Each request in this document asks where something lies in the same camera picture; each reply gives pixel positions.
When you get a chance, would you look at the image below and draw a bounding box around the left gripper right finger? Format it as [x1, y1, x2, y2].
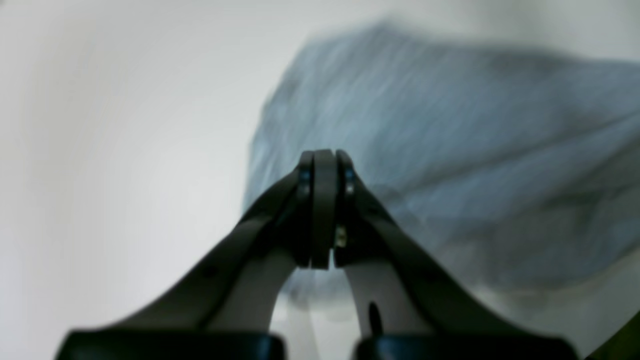
[334, 150, 578, 360]

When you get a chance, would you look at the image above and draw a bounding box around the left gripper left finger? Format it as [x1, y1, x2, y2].
[56, 149, 336, 360]

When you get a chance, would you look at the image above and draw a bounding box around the grey T-shirt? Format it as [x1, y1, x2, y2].
[243, 23, 640, 290]

